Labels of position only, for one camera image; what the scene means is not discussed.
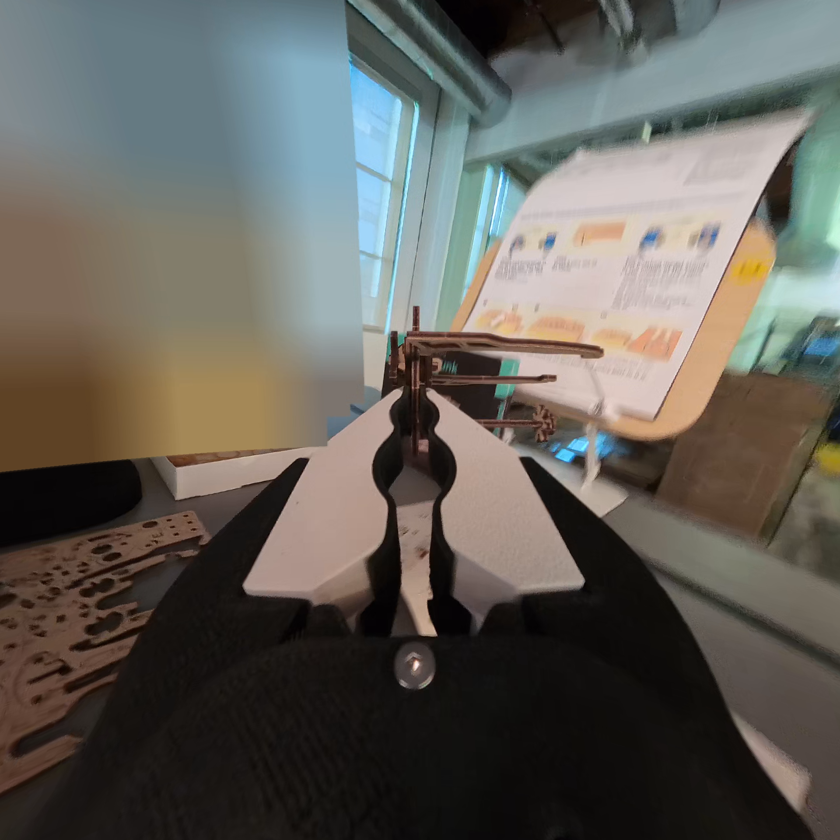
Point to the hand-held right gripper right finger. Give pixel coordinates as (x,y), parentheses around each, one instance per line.
(505,525)

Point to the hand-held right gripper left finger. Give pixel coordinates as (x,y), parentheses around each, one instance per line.
(315,518)

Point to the wooden model assembly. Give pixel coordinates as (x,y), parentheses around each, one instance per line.
(485,342)

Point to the wooden laser-cut part sheet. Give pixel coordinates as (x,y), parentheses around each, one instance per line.
(46,695)

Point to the black model kit box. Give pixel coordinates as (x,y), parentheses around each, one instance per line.
(474,394)

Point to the assembly leaflet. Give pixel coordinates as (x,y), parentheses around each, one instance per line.
(417,558)

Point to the white cardboard box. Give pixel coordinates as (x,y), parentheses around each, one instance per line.
(210,476)

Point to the brown cardboard box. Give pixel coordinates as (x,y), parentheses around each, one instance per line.
(735,453)

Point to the printed instruction sheet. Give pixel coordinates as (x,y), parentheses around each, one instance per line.
(656,262)

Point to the large window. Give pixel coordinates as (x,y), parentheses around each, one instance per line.
(380,197)

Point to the yellow smiley sticker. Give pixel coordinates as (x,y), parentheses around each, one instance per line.
(751,270)

